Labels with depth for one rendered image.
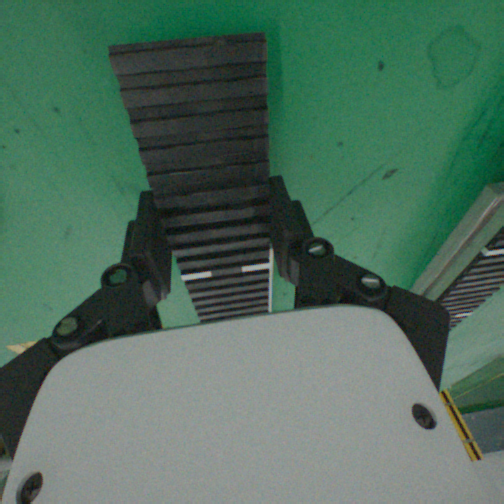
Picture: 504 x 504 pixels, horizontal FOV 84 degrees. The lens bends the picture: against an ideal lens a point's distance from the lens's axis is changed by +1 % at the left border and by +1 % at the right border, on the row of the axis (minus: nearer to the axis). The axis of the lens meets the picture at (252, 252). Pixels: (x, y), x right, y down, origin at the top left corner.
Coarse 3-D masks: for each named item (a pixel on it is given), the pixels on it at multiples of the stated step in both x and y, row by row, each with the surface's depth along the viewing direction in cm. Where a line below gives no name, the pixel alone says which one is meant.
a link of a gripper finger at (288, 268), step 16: (272, 176) 13; (272, 192) 12; (272, 208) 12; (288, 208) 11; (272, 224) 13; (288, 224) 11; (304, 224) 12; (272, 240) 14; (288, 240) 11; (288, 256) 11; (336, 256) 11; (288, 272) 12; (336, 272) 10; (352, 272) 10; (368, 272) 10; (336, 288) 10; (352, 288) 10; (368, 288) 10; (384, 288) 10
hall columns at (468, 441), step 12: (444, 396) 497; (456, 408) 484; (456, 420) 473; (468, 432) 461; (468, 444) 451; (480, 456) 440; (480, 468) 433; (480, 480) 424; (492, 480) 423; (492, 492) 415
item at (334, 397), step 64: (256, 320) 8; (320, 320) 8; (384, 320) 8; (64, 384) 7; (128, 384) 7; (192, 384) 7; (256, 384) 6; (320, 384) 6; (384, 384) 7; (64, 448) 6; (128, 448) 6; (192, 448) 6; (256, 448) 6; (320, 448) 6; (384, 448) 6; (448, 448) 6
